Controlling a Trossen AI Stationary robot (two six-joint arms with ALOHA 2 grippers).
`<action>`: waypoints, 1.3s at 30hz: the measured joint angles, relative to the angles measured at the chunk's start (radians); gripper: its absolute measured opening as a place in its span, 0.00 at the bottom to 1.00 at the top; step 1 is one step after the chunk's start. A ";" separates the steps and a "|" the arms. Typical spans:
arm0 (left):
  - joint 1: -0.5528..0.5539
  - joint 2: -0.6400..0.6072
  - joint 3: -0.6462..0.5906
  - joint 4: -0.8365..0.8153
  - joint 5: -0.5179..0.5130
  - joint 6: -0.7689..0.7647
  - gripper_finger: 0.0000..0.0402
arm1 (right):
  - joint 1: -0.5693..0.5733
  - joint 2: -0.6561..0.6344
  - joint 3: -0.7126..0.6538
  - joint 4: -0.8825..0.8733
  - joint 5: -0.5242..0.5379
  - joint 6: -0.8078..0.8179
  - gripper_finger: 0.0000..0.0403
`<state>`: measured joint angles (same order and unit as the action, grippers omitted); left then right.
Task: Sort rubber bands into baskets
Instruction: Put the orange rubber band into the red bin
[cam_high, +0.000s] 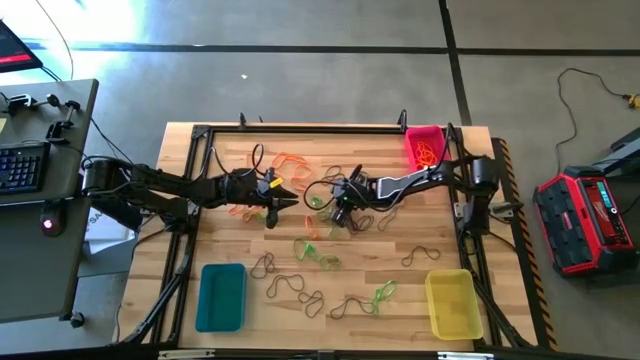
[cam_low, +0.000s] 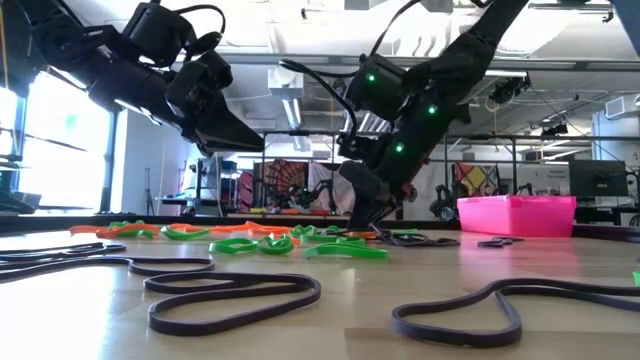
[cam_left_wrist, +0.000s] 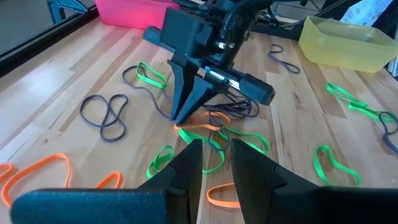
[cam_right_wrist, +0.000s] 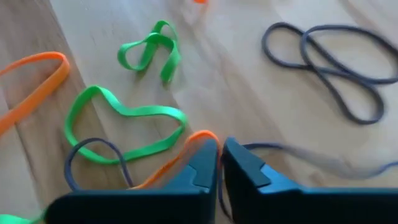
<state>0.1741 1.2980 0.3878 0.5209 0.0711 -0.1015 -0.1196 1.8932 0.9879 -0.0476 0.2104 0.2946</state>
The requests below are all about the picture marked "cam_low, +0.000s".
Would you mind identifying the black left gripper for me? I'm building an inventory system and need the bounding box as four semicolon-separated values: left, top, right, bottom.
89;59;265;158

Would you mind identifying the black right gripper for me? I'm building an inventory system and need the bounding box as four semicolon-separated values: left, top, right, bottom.
339;107;459;230

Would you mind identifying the pile of orange rubber bands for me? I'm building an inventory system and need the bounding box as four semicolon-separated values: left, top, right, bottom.
95;223;162;241

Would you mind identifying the pink plastic basket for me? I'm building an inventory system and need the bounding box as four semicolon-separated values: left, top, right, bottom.
456;194;578;238

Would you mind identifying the white hanging cloth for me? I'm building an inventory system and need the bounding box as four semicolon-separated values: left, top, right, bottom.
404;160;455;222
308;160;351;216

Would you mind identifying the red patterned hanging cloth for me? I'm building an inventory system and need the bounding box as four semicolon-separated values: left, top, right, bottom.
252;159;309;214

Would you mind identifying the white ceiling air unit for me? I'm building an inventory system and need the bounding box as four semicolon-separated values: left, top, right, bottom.
267;65;305;100

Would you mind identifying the yellow red diamond cloth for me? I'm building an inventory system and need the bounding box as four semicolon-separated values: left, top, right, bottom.
454;162;501;199

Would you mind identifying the bright window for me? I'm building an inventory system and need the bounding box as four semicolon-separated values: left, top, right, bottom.
0;72;117;214

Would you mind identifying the black hanging spotlight cluster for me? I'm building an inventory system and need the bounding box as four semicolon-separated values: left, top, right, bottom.
487;74;532;106

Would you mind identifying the black track spotlight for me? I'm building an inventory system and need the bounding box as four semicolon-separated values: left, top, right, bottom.
540;121;570;137

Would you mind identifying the black computer monitor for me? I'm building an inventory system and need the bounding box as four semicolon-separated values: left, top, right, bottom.
568;159;629;198

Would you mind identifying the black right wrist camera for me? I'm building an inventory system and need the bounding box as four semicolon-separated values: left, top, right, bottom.
337;132;381;161

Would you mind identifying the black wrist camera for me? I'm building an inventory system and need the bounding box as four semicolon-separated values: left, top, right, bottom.
337;132;381;161
167;49;235;121

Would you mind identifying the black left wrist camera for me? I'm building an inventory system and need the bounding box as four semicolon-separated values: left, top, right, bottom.
167;49;235;121

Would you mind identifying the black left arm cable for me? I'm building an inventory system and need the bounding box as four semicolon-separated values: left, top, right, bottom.
172;3;226;56

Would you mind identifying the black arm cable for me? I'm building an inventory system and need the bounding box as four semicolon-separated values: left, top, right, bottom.
278;58;361;151
172;3;226;56

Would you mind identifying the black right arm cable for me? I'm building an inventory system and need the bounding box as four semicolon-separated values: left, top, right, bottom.
278;58;361;151

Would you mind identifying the black metal rack frame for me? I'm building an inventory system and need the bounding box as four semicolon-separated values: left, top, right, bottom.
259;129;640;219

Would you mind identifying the grey overhead frame crossbar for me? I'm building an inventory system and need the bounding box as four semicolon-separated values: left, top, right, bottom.
219;51;640;72

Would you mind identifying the white wall air vent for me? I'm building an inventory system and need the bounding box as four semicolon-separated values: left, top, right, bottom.
603;93;640;121

